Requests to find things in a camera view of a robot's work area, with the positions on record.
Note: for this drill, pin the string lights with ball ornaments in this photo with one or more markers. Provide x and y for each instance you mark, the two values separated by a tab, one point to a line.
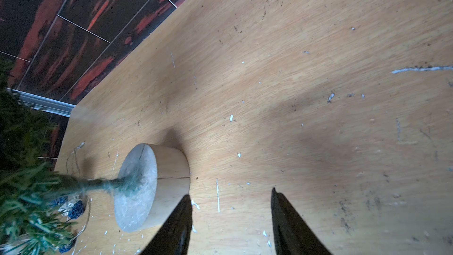
76	209

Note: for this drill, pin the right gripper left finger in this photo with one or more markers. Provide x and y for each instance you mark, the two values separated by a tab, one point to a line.
174	235

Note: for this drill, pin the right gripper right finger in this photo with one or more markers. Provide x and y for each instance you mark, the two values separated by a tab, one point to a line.
292	235

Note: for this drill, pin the small green christmas tree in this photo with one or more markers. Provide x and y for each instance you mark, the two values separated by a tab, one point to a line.
23	140

